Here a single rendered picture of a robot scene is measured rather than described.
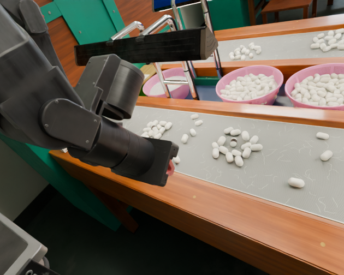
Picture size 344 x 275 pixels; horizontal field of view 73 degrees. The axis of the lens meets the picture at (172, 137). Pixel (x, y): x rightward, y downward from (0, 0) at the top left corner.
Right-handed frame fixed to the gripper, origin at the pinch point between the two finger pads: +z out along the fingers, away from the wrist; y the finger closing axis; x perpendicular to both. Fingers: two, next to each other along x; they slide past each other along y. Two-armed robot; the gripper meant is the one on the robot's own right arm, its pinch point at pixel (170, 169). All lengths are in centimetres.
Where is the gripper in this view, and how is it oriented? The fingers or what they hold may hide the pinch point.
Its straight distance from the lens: 42.4
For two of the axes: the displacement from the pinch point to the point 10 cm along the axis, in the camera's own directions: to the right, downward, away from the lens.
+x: -2.7, 9.4, -2.1
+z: 5.0, 3.3, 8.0
